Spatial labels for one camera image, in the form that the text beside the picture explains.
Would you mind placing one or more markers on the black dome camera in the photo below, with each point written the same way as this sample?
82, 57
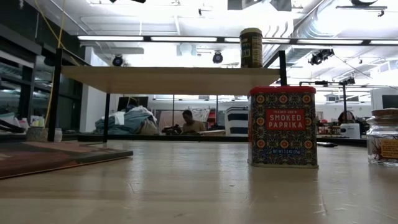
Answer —
217, 58
117, 61

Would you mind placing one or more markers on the long ceiling light bar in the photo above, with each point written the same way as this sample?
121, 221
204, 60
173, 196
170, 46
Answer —
105, 38

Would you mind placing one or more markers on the black metal rig frame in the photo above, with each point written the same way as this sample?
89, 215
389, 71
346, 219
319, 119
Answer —
155, 137

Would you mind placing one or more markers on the black boom stand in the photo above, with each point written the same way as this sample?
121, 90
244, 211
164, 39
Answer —
344, 102

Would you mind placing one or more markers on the pile of cloths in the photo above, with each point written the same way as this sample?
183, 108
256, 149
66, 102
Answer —
136, 121

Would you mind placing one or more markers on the black monitor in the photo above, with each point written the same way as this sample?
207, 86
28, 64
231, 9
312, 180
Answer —
122, 102

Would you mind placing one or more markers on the small glass jar cork lid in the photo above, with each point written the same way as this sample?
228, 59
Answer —
384, 140

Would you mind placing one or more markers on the yellow lid spice jar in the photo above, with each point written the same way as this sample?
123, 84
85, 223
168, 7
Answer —
251, 46

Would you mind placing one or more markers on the wooden shelf riser black frame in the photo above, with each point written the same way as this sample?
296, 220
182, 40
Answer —
171, 81

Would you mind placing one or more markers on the white device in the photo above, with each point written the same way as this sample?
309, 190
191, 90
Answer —
350, 131

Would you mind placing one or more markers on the white plastic bags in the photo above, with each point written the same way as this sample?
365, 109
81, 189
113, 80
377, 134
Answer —
7, 117

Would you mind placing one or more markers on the white framed monitor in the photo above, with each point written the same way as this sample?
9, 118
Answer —
390, 101

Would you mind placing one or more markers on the person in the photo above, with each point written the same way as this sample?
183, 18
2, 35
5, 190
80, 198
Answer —
191, 124

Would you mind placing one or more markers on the smoked paprika tin red lid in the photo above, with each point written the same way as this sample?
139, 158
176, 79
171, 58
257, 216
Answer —
281, 133

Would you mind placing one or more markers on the black ceiling spotlight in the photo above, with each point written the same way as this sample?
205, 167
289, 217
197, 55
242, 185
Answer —
320, 57

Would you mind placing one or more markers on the white navy striped bin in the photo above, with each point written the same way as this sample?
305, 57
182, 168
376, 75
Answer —
236, 121

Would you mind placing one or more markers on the black pen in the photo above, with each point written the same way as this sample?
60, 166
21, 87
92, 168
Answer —
326, 144

